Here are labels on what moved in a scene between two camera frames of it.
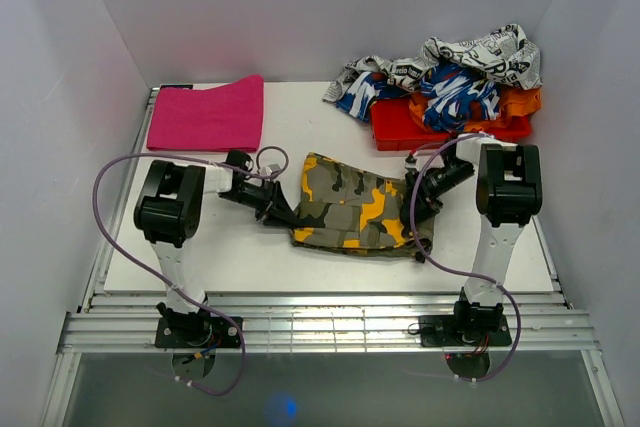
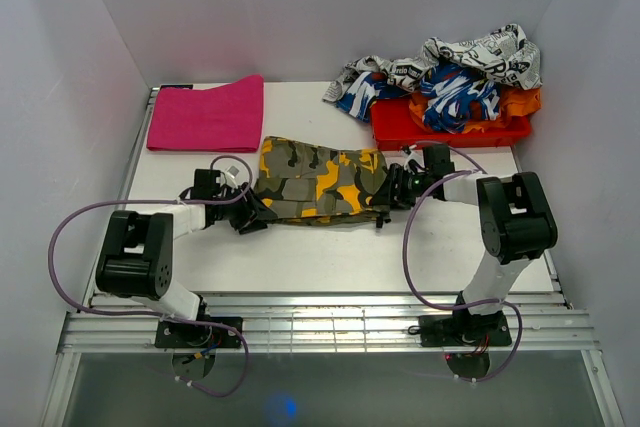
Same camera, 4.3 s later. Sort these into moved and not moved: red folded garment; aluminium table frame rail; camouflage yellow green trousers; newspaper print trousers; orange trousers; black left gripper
Moved: black left gripper; camouflage yellow green trousers
Not moved: newspaper print trousers; orange trousers; aluminium table frame rail; red folded garment
